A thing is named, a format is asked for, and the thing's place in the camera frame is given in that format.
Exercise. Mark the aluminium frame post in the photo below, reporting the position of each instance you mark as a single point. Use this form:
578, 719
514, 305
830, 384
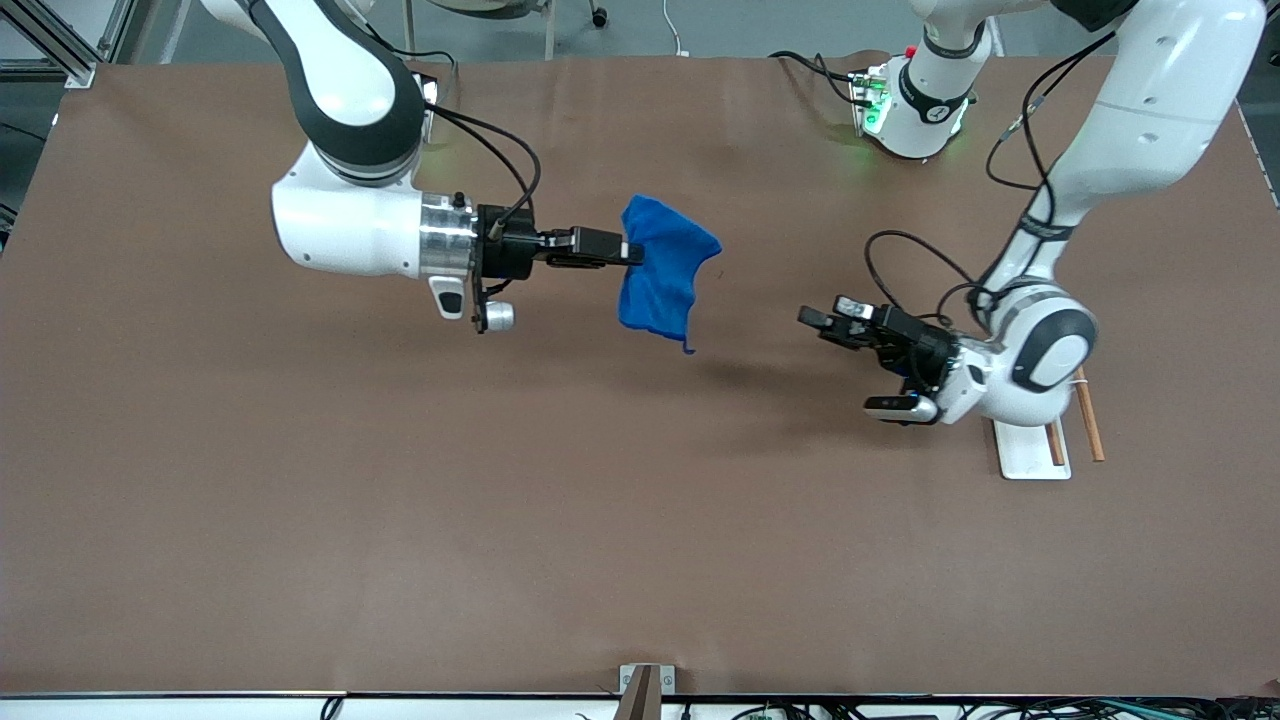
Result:
60, 45

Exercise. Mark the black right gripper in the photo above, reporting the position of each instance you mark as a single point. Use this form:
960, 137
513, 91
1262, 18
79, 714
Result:
509, 254

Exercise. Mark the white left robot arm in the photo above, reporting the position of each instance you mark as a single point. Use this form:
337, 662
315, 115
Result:
1150, 100

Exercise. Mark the blue microfibre towel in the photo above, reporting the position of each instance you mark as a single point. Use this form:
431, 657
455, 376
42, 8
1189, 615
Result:
660, 270

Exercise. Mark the grey office chair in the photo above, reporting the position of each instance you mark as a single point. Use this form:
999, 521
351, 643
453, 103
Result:
490, 6

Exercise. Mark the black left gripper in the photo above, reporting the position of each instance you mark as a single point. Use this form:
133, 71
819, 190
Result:
922, 349

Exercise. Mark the grey metal bracket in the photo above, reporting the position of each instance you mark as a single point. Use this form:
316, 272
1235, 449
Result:
666, 680

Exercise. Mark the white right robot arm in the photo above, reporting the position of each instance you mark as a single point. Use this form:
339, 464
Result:
350, 215

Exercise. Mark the brown bar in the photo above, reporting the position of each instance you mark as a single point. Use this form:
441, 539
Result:
638, 695

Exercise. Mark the white rack with wooden bars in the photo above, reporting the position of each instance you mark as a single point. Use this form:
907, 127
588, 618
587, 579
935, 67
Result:
1030, 455

